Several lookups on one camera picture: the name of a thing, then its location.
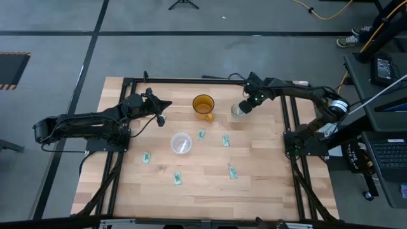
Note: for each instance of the grey desk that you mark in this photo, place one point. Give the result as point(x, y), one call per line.
point(362, 82)

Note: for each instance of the yellow ceramic mug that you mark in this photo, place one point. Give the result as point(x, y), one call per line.
point(203, 106)

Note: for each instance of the green white sweetener packet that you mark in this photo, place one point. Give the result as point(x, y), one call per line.
point(177, 178)
point(233, 172)
point(146, 157)
point(201, 134)
point(225, 140)

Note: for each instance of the black tote bag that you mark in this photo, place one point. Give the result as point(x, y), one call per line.
point(354, 157)

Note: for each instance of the black chair base leg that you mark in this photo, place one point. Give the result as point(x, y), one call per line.
point(9, 146)

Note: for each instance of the white rod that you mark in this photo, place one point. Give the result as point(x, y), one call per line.
point(378, 94)

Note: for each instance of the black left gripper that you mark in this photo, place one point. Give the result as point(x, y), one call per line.
point(151, 103)

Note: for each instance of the clear plastic cup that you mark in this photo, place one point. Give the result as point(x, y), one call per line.
point(176, 143)

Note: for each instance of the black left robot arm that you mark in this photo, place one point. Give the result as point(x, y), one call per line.
point(89, 122)

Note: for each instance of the black laptop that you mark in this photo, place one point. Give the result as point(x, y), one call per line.
point(391, 156)

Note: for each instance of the black hazard-striped floor mat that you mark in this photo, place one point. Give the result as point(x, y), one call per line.
point(11, 68)

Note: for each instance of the black tripod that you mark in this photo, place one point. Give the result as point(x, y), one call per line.
point(182, 2)

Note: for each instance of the black power adapter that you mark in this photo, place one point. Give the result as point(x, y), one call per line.
point(383, 68)

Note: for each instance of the person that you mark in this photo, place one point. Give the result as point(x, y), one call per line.
point(346, 41)

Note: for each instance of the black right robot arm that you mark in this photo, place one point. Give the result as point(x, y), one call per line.
point(305, 92)

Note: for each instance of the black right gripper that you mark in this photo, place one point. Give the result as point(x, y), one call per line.
point(256, 90)

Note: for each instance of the black caster wheel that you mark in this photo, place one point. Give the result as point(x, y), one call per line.
point(369, 195)

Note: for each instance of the black metal bar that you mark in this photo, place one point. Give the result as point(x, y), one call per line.
point(47, 222)

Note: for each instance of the small clear glass jar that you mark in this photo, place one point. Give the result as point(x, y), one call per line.
point(235, 112)

